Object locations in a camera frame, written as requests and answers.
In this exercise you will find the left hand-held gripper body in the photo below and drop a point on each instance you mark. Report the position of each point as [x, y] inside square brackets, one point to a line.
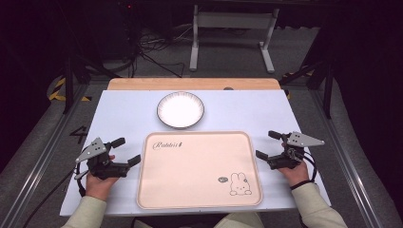
[109, 169]

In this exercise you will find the person's left hand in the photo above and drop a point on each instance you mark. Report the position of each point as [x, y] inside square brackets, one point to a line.
[99, 188]

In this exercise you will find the white plate with dark rim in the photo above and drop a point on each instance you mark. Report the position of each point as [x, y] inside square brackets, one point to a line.
[180, 110]

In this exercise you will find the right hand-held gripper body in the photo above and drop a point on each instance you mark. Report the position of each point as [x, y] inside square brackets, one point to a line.
[286, 161]

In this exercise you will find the wooden desk board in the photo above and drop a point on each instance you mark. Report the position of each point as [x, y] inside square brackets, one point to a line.
[190, 84]

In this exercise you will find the white metal stand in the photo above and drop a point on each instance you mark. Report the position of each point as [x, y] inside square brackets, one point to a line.
[233, 20]

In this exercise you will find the aluminium floor rail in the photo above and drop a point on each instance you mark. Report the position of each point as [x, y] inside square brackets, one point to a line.
[345, 158]
[41, 158]

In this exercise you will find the dark equipment cabinet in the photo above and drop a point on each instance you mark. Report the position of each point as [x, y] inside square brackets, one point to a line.
[128, 28]

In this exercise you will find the black wristband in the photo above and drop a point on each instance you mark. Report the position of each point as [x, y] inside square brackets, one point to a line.
[301, 184]

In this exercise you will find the pink tray with rabbit print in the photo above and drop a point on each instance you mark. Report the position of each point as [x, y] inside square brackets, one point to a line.
[198, 172]

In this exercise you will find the black tripod stand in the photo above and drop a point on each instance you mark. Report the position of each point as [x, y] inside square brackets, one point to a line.
[68, 85]
[328, 85]

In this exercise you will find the person's lap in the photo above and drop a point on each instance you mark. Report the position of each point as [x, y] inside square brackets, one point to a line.
[234, 221]

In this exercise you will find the person's right hand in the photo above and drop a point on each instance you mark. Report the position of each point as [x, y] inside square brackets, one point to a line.
[297, 175]

